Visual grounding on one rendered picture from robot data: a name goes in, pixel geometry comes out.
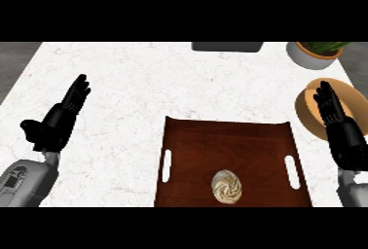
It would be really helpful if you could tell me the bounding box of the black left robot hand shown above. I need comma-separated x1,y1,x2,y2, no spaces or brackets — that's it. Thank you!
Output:
19,73,91,154

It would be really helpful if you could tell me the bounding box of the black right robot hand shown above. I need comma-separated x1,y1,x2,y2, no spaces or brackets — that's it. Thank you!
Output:
311,80,368,172

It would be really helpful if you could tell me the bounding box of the tan wooden pot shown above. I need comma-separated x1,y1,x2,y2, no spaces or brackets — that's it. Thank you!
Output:
292,77,368,142

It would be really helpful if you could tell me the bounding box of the dark brown wooden tray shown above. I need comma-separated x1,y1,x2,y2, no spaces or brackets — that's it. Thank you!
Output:
152,115,313,208

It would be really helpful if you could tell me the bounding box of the potted green plant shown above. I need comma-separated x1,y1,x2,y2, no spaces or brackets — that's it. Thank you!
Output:
286,41,351,71

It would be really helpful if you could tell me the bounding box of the dark grey appliance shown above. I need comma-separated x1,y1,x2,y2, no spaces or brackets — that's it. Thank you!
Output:
190,41,264,53

